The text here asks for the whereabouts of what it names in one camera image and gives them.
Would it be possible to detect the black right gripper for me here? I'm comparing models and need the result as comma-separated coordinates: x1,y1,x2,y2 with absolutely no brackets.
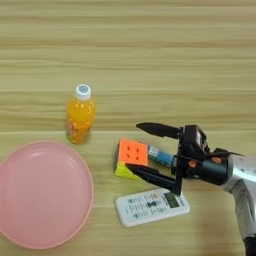
125,122,235,196

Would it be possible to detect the blue glue stick tube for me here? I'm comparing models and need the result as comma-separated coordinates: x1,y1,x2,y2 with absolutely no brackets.
148,145,178,168

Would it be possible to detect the orange yellow Rubik's cube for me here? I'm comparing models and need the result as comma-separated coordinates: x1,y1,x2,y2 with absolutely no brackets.
114,137,150,181

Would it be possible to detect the white remote control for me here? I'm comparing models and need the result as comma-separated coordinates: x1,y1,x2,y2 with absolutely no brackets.
115,188,191,228

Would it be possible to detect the orange juice bottle white cap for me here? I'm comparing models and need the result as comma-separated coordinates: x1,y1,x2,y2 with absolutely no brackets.
65,83,97,145

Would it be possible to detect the pink round plastic plate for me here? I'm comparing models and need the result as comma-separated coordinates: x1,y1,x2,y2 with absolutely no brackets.
0,140,95,250

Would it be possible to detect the small black box white label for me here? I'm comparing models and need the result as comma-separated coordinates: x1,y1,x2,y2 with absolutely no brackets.
181,124,211,162

